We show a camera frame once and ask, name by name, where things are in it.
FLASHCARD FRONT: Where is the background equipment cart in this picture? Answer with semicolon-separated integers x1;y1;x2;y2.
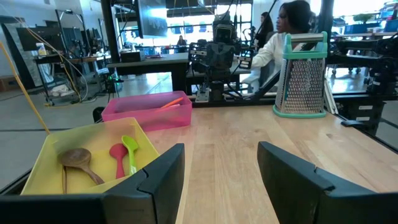
33;52;112;106

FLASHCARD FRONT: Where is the small light wooden spoon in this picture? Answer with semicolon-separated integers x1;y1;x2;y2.
61;166;68;195

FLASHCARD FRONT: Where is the pink translucent plastic bin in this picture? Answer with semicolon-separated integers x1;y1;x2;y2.
101;90;193;133

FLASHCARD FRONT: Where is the teal metal box grater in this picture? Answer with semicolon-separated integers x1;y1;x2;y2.
272;30;329;119

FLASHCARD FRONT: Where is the orange angled-head spatula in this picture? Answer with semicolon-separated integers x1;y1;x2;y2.
160;96;185;110

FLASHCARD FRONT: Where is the grey desk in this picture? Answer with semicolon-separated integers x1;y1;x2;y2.
106;52;191;94

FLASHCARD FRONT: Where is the yellow translucent plastic bin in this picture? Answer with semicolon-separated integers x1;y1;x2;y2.
20;116;161;196

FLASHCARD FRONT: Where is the yellow hanging cable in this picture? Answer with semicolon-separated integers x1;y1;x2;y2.
0;42;51;135

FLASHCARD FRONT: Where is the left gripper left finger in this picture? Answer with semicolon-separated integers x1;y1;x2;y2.
103;142;187;224

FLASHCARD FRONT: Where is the red silicone spoon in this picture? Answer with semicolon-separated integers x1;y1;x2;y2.
108;142;129;180

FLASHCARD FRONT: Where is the background dark monitor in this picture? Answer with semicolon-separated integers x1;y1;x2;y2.
15;26;65;52

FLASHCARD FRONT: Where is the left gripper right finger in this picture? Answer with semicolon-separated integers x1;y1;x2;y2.
257;141;374;224

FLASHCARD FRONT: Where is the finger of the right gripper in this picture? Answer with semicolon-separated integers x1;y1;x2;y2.
221;42;238;70
206;42;222;70

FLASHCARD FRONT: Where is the green silicone spoon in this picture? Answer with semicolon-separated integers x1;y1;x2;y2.
121;134;140;176

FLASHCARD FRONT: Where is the black monitor stand beam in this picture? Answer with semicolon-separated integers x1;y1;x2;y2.
99;0;121;63

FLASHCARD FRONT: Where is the computer monitor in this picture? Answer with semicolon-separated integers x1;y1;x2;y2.
136;0;169;39

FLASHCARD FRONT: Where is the small black desk box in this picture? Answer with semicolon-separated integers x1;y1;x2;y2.
120;50;146;63

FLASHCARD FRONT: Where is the large dark wooden spoon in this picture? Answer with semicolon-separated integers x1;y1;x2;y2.
57;147;106;186

